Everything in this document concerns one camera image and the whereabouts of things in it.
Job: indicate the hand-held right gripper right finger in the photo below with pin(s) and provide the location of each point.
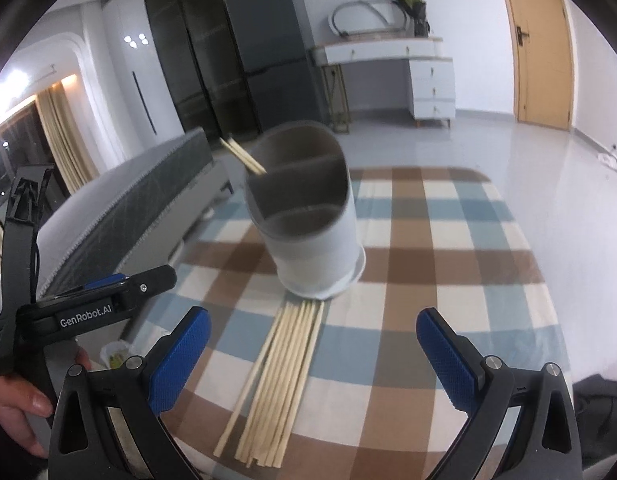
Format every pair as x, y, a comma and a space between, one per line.
446, 360

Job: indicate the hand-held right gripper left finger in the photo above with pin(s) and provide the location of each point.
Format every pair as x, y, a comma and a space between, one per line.
181, 360

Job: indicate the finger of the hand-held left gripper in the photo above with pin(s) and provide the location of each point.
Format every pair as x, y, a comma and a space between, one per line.
151, 282
106, 281

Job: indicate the row of wooden chopsticks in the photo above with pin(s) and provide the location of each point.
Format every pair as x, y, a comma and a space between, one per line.
283, 385

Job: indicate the wooden chopstick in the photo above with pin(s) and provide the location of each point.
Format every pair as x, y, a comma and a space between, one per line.
247, 155
241, 158

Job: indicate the grey cylindrical utensil holder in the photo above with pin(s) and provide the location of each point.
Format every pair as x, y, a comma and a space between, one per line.
313, 255

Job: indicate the person's left hand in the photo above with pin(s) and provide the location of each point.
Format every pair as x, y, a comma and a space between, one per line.
13, 405

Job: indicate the white plastic bag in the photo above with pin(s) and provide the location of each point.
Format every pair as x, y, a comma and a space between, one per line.
113, 355

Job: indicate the grey bed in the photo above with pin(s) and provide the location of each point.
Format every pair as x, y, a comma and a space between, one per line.
138, 200

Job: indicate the checked tablecloth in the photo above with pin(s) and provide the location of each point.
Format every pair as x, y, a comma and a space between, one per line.
413, 260

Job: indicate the beige curtain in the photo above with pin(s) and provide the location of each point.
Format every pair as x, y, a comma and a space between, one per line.
63, 140

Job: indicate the dark cloth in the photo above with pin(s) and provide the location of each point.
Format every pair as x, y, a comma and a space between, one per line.
598, 410

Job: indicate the white wardrobe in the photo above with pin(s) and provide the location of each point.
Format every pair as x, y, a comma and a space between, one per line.
118, 100

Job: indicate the dark wardrobe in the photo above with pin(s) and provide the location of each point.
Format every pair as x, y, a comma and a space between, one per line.
188, 35

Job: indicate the dark grey refrigerator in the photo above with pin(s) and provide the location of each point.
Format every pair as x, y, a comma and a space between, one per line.
278, 60

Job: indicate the white power adapter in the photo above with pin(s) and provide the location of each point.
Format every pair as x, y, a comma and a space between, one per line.
611, 160

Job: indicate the white desk with drawers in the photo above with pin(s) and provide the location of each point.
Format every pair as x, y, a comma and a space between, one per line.
433, 80

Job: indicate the wooden door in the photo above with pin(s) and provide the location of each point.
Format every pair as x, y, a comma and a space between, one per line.
538, 60

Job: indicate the green and black bag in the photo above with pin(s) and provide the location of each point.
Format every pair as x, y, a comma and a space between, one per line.
418, 15

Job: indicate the gold frame side table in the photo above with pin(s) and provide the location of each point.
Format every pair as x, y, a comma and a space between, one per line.
341, 122

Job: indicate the grey oval frame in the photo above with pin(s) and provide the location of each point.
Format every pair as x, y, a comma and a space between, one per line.
333, 20

